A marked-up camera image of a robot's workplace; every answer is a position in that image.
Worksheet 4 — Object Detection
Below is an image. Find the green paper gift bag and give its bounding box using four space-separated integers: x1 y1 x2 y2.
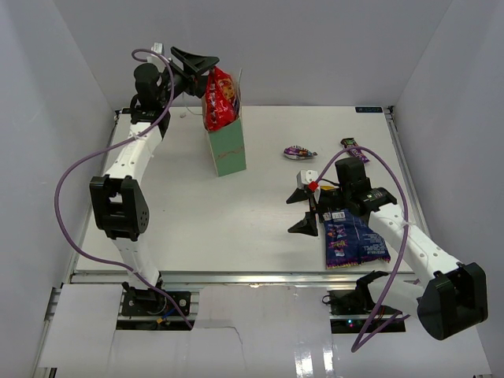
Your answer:
202 74 246 177

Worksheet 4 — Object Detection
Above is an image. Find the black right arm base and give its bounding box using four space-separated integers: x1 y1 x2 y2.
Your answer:
321 289 406 334

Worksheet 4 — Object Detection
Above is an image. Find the dark purple candy bar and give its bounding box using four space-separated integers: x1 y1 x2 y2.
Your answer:
340 138 369 164

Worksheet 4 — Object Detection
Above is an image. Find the red candy bag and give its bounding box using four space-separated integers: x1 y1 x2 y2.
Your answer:
204 67 240 132

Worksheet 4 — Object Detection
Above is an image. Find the purple chocolate egg candy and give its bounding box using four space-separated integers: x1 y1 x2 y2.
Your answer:
283 145 318 161

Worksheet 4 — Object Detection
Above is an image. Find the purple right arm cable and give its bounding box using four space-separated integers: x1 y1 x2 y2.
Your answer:
313 146 418 354

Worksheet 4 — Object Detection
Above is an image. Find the white foam board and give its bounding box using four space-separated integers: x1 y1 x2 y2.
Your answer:
39 285 491 377

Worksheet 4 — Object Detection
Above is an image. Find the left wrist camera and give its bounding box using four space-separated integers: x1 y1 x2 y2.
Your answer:
146 42 171 71

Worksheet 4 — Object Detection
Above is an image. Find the blue purple snack bag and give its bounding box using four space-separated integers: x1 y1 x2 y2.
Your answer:
322 209 391 269

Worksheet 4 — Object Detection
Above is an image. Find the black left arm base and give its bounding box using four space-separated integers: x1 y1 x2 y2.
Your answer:
120 287 191 320

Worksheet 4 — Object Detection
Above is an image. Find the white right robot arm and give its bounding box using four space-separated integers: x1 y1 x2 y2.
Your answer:
287 157 488 340

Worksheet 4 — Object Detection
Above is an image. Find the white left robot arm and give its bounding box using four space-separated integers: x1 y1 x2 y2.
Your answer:
90 45 219 314

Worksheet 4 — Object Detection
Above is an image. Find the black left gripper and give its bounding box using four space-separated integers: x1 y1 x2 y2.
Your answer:
156 46 217 107

